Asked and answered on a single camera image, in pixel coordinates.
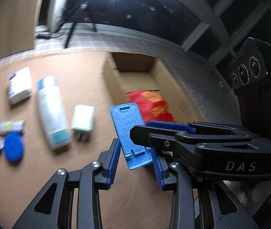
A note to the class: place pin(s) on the red snack packet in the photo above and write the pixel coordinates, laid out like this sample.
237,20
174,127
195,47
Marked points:
154,102

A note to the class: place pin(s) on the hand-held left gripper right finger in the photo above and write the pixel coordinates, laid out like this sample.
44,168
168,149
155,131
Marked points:
156,173

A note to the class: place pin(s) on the cardboard box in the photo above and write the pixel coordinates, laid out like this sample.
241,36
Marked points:
135,76

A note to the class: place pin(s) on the brown cardboard sheet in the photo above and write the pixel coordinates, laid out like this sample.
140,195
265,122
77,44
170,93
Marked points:
85,81

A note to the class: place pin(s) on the white charger plug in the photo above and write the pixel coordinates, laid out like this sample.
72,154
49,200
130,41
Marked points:
83,118

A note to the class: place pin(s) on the blue folding phone stand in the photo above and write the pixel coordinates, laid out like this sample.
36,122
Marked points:
125,124

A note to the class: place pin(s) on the white bottle with blue cap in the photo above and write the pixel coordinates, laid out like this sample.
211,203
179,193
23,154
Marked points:
50,109

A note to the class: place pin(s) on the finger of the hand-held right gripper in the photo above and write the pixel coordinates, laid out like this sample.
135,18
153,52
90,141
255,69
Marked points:
154,136
168,125

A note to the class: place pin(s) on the white and blue carton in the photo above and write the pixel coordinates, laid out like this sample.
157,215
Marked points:
19,85

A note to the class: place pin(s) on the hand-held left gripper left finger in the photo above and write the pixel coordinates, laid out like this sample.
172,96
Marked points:
113,165

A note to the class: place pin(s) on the patterned small tube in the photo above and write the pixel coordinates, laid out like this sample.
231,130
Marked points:
9,126

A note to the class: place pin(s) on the light wooden cabinet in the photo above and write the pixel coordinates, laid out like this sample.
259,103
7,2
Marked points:
9,23

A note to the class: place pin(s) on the black tripod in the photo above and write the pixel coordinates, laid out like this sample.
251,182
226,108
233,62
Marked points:
71,31

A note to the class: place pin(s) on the blue round lid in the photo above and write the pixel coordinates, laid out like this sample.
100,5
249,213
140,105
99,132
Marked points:
13,146

